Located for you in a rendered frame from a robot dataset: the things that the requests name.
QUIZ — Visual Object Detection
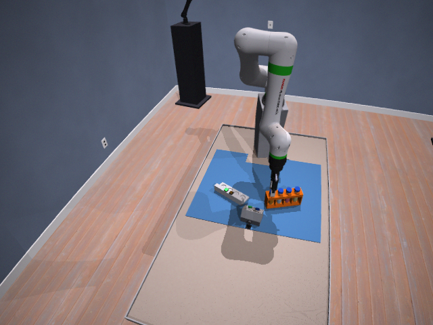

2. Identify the blue flat mat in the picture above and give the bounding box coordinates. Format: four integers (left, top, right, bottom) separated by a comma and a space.
185, 149, 321, 243

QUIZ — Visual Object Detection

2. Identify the white control panel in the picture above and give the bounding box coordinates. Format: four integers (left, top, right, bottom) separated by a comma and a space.
240, 205, 264, 230

